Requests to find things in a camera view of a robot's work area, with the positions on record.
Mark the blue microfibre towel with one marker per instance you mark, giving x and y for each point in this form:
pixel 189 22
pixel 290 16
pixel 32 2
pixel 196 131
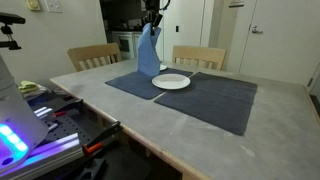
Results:
pixel 148 53

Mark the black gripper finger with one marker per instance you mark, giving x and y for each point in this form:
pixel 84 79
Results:
pixel 147 19
pixel 157 23

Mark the yellow green cloth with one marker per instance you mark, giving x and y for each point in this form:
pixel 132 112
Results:
pixel 28 86

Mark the white closet door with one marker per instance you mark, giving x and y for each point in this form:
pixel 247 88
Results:
pixel 190 23

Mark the small white round plate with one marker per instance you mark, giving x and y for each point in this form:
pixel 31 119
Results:
pixel 163 67

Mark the small wall sign plate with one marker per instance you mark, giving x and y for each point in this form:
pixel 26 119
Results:
pixel 236 3

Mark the silver aluminium extrusion rail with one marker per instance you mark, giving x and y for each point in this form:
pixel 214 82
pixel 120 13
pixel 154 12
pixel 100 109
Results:
pixel 50 153
pixel 43 111

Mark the yellowish wall thermostat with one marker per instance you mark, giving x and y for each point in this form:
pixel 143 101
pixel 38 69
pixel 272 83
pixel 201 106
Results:
pixel 33 4

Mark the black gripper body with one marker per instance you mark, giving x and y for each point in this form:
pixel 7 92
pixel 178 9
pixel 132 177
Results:
pixel 152 6

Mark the white light switch plate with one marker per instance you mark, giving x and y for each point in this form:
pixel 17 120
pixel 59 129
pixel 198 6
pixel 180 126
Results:
pixel 53 5

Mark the black camera on mount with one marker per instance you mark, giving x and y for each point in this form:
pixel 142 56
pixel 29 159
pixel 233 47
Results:
pixel 11 19

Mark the large white round plate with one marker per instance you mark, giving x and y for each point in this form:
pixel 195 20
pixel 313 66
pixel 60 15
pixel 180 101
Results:
pixel 171 81

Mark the white kitchen stove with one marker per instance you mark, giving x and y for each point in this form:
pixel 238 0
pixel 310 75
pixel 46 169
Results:
pixel 121 46

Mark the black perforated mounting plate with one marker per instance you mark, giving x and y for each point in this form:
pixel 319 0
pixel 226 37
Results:
pixel 70 128

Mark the white kitchen cabinet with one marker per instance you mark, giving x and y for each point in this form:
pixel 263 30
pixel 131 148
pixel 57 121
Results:
pixel 135 50

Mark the dark blue woven placemat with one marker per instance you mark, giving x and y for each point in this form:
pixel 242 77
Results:
pixel 133 87
pixel 213 103

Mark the light wooden slatted chair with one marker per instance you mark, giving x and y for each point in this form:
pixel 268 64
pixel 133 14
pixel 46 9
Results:
pixel 93 51
pixel 200 51

